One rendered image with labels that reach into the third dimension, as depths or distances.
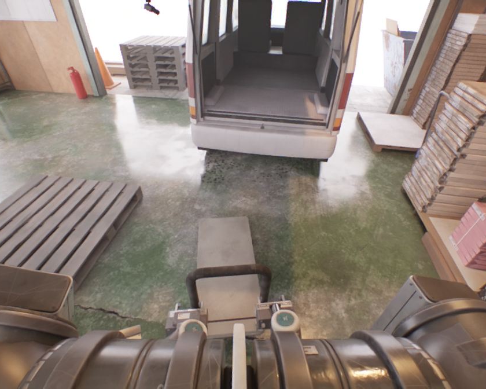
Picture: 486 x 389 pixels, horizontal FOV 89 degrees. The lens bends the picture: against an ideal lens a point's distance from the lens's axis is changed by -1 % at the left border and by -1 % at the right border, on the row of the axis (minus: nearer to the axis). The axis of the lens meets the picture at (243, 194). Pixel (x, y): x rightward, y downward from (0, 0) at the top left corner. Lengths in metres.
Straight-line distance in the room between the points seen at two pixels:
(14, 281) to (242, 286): 1.40
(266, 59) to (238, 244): 3.09
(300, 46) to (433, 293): 4.06
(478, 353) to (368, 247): 2.04
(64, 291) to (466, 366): 0.37
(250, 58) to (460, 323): 4.14
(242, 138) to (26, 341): 2.36
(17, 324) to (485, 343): 0.40
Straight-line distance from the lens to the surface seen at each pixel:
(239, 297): 1.61
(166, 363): 0.24
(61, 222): 2.54
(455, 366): 0.31
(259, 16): 4.22
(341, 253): 2.19
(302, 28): 4.23
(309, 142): 2.53
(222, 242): 1.84
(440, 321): 0.33
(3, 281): 0.34
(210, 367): 0.24
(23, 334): 0.31
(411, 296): 0.36
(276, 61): 4.26
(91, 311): 2.02
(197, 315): 0.99
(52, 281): 0.33
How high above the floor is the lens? 1.62
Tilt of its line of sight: 40 degrees down
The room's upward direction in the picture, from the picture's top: 2 degrees clockwise
